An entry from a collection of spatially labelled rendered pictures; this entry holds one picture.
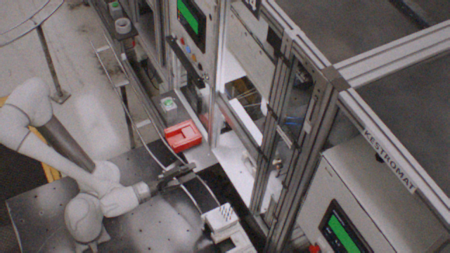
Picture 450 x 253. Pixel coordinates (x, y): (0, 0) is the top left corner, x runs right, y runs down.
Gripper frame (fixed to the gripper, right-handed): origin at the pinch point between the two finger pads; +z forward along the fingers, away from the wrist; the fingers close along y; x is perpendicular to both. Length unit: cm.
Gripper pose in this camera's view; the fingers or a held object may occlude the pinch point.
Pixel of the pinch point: (190, 171)
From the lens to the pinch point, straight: 213.4
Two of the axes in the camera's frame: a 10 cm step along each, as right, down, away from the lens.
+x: -4.8, -7.2, 5.0
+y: 0.6, -6.0, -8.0
